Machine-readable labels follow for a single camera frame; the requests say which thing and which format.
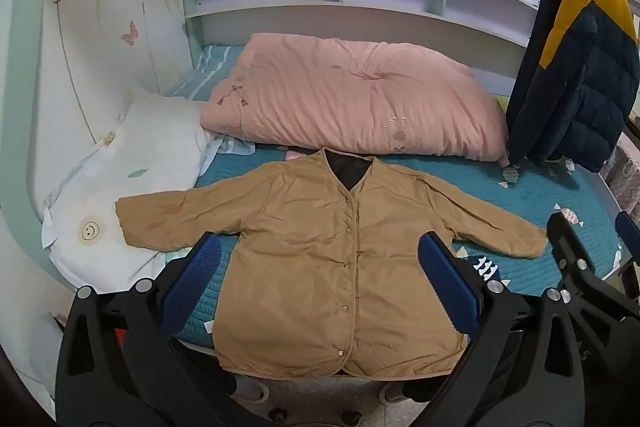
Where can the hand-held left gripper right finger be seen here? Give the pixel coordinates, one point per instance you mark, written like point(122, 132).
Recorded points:
point(445, 282)

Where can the pink quilt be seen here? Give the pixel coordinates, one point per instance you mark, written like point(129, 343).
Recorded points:
point(350, 97)

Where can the teal quilted bed mat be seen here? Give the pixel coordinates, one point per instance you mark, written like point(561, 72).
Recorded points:
point(525, 202)

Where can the floral patterned cloth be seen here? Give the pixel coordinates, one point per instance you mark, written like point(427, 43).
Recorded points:
point(622, 172)

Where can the light blue striped cloth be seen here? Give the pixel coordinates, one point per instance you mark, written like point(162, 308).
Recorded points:
point(215, 67)

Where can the tan button-front jacket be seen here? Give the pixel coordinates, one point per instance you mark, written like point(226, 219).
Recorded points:
point(310, 267)

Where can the red object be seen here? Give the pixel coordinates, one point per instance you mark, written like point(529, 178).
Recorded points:
point(119, 337)

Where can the white printed duvet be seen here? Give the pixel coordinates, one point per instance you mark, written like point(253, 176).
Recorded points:
point(145, 172)

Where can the grey slipper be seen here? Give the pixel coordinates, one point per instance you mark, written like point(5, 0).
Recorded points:
point(252, 389)
point(392, 391)

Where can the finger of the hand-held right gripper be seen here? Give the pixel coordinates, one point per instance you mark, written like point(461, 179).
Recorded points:
point(575, 252)
point(627, 229)

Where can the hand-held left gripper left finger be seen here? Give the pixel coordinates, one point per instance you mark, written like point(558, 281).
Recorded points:
point(197, 277)

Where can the navy and yellow puffer jacket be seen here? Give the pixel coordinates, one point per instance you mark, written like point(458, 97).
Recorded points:
point(575, 82)

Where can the white wardrobe with butterflies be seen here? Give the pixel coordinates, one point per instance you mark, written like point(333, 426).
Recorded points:
point(95, 57)

